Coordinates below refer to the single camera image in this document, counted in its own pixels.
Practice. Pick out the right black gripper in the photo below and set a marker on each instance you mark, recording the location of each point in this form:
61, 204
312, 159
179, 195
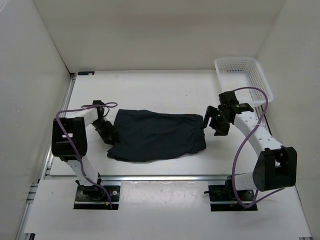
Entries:
210, 111

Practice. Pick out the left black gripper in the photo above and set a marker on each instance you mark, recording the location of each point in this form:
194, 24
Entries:
112, 132

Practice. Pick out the dark navy shorts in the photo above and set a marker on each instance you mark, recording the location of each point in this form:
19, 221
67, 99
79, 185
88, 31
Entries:
146, 136

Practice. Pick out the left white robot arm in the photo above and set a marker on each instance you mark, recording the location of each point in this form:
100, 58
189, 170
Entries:
69, 139

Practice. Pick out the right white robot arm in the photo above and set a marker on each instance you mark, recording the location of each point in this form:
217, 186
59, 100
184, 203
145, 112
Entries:
276, 165

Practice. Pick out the white plastic perforated basket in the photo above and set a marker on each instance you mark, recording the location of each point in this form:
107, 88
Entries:
246, 75

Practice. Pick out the small blue label sticker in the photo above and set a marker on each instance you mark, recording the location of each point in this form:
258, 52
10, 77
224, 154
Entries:
86, 73

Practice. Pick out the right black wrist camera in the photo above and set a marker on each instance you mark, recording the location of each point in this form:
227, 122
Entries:
228, 98

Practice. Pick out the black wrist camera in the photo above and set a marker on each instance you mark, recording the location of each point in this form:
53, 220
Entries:
228, 98
99, 104

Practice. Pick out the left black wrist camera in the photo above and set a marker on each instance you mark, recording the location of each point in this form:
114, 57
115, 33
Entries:
99, 104

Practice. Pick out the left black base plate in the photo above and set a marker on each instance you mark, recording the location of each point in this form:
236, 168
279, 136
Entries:
94, 198

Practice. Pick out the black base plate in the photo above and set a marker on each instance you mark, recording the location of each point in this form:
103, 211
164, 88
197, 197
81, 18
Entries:
94, 198
222, 199

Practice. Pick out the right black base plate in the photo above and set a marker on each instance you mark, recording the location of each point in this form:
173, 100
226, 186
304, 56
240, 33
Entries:
222, 199

